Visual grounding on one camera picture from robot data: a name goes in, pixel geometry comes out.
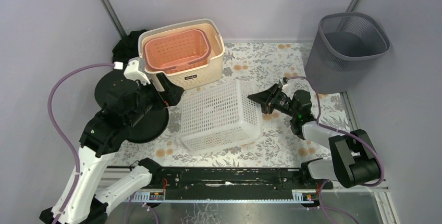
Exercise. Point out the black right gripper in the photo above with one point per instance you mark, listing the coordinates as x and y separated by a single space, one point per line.
267 97

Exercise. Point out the large black round bin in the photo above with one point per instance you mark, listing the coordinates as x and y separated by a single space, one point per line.
118 97

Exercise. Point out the pink plastic basket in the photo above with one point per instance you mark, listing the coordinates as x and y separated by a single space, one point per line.
177 52

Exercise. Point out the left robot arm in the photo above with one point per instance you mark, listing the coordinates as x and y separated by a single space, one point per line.
81 202

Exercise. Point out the cream plastic storage basket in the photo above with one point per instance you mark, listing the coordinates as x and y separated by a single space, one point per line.
200 75

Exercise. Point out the white perforated plastic basket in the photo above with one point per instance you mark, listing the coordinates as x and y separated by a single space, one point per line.
220 117

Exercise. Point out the grey mesh waste bin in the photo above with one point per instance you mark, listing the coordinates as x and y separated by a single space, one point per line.
344 48

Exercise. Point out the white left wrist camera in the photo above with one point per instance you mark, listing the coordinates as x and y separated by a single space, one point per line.
135 71

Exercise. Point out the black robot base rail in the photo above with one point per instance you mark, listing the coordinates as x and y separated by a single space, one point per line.
223 184

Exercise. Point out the black cloth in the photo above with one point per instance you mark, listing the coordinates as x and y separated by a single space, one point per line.
127 47

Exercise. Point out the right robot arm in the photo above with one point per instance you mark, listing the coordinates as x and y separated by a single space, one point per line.
353 160

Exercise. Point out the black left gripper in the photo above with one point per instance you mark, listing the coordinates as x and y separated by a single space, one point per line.
158 91

